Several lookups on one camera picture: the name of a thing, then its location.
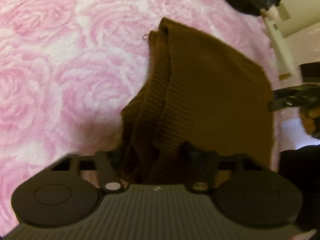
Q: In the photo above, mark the pink rose floral blanket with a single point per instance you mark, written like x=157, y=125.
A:
x=68, y=67

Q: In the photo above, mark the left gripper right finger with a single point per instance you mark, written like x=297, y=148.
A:
x=202, y=169

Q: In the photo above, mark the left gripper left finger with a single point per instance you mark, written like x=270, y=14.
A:
x=108, y=180

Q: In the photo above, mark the person's right hand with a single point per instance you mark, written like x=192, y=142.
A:
x=308, y=117

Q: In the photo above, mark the white bedside furniture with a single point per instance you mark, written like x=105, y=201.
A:
x=284, y=60

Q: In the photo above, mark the brown knit button vest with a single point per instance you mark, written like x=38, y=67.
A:
x=200, y=94

